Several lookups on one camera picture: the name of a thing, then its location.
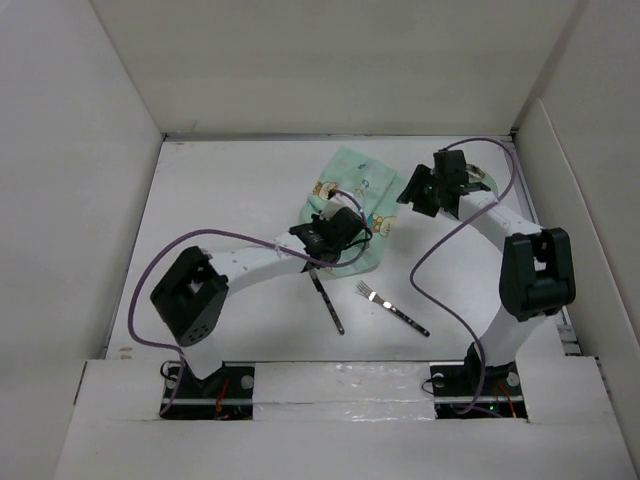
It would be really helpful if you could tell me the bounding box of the green cartoon print placemat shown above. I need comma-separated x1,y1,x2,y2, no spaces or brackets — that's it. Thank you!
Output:
300,147,407,280

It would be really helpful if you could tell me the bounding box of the steel fork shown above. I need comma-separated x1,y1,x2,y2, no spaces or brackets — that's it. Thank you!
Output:
356,281,430,338

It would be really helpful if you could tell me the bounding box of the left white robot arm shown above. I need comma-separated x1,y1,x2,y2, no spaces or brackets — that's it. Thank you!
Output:
150,190,369,397

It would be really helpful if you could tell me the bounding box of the green floral plate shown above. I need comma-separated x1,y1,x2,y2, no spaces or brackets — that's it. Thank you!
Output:
466,163,499,197

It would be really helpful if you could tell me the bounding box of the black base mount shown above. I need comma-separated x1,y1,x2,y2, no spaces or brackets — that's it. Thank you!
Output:
159,360,255,421
421,345,528,420

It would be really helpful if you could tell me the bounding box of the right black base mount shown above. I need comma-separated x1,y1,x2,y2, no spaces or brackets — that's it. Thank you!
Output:
421,345,528,420

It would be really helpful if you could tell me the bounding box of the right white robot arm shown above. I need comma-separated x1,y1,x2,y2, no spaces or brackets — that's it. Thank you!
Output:
397,150,576,394

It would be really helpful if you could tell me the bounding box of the steel table knife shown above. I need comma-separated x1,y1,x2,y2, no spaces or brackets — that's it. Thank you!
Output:
309,270,345,335

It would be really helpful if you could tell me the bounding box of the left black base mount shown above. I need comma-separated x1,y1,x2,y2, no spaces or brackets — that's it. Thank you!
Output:
159,360,255,421

